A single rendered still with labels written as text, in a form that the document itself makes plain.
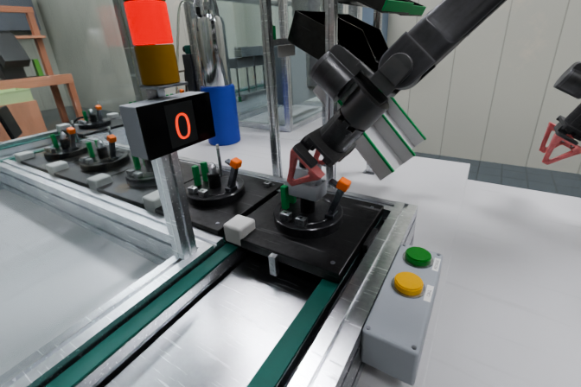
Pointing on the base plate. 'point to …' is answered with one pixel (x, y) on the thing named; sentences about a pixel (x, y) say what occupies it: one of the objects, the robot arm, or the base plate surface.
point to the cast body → (309, 191)
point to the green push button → (418, 256)
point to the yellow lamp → (157, 64)
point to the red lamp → (149, 22)
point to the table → (511, 292)
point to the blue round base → (224, 115)
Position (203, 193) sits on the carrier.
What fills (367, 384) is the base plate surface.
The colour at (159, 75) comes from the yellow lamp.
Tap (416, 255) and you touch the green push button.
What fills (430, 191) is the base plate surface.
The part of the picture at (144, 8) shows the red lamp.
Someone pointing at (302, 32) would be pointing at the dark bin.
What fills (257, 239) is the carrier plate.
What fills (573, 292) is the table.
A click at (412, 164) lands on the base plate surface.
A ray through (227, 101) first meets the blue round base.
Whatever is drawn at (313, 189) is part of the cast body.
